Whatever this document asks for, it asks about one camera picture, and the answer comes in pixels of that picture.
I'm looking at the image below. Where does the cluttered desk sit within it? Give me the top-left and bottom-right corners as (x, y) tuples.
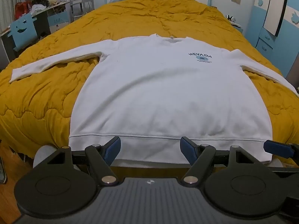
(0, 0), (72, 62)

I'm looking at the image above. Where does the mustard yellow quilt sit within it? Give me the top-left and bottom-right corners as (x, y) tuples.
(0, 0), (299, 168)

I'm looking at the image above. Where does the blue cut-out chair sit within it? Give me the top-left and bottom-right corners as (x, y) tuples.
(8, 13), (39, 52)

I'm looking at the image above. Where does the white printed sweatshirt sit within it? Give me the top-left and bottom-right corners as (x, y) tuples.
(9, 34), (299, 165)

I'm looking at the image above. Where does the blue and white wardrobe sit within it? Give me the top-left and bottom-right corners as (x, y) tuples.
(243, 0), (299, 81)

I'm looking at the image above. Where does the red bag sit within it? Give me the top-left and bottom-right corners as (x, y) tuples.
(15, 1), (32, 19)

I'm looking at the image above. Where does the white board with black frame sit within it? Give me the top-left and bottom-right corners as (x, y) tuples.
(263, 0), (295, 37)

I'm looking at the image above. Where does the blue nightstand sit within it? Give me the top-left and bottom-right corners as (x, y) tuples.
(230, 22), (244, 34)

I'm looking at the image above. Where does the grey metal rack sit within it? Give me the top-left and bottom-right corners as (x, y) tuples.
(70, 0), (94, 22)

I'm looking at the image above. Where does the white plastic bag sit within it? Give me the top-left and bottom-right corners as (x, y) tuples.
(31, 4), (48, 14)

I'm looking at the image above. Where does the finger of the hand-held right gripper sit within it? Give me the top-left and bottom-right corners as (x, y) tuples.
(263, 140), (299, 166)

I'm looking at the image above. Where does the grey shoe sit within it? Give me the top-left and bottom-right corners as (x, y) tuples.
(0, 156), (7, 185)

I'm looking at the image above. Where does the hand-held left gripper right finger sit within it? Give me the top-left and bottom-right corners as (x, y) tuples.
(180, 136), (257, 187)

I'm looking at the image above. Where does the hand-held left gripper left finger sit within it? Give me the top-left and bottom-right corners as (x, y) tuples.
(47, 136), (122, 187)

